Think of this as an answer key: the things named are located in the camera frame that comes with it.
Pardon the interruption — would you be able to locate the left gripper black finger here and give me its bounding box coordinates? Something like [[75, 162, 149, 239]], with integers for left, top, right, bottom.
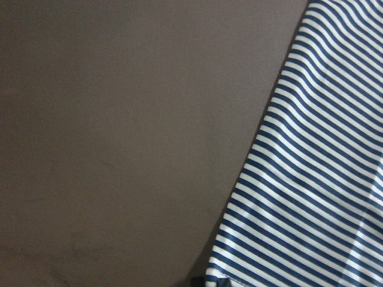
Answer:
[[189, 270, 230, 287]]

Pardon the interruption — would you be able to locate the blue white striped polo shirt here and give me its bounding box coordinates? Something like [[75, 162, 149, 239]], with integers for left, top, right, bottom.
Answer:
[[205, 1, 382, 286]]

